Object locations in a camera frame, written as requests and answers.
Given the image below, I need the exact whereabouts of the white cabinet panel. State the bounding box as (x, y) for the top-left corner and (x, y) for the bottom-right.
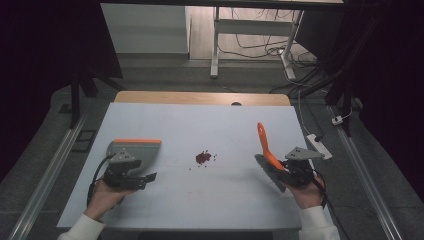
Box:
(100, 3), (192, 55)

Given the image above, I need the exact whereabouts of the white power strip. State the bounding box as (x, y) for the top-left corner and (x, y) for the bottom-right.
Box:
(306, 133), (334, 161)

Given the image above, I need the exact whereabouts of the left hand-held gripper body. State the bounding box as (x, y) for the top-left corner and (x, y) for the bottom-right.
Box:
(103, 149), (140, 190)

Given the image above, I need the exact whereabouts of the bundle of floor cables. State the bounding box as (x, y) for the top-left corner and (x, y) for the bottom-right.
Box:
(218, 9), (323, 95)

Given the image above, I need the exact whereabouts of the orange-handled brush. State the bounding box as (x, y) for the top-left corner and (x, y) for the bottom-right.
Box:
(254, 121), (288, 194)

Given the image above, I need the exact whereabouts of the metal floor rail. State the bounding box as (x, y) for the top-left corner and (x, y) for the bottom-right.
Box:
(328, 105), (404, 240)
(8, 112), (89, 240)

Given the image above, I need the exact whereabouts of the white desk frame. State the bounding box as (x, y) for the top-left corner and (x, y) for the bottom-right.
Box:
(209, 6), (306, 81)

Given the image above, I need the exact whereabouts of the black curtain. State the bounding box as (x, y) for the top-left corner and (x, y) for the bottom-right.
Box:
(295, 0), (424, 194)
(0, 0), (124, 183)

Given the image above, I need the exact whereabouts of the person's left hand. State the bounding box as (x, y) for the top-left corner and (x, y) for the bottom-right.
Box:
(83, 181), (134, 221)

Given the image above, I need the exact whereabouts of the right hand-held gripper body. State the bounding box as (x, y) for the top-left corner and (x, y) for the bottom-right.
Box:
(285, 146), (324, 188)

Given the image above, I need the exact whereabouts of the black floor plate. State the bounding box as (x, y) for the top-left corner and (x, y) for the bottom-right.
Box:
(71, 129), (98, 154)

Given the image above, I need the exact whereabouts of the grey dustpan with orange edge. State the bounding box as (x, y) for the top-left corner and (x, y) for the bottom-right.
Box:
(106, 138), (163, 176)

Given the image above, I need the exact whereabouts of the pile of red beans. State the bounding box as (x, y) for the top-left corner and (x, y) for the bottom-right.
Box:
(189, 149), (218, 171)

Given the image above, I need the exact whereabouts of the black stand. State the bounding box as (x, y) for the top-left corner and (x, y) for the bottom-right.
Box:
(68, 64), (118, 130)
(293, 64), (355, 138)

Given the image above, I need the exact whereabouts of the person's right hand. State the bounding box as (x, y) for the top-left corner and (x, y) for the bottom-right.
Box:
(287, 174), (326, 210)

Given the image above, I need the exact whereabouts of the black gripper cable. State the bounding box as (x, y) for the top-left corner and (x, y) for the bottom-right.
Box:
(311, 169), (330, 209)
(86, 154), (116, 208)

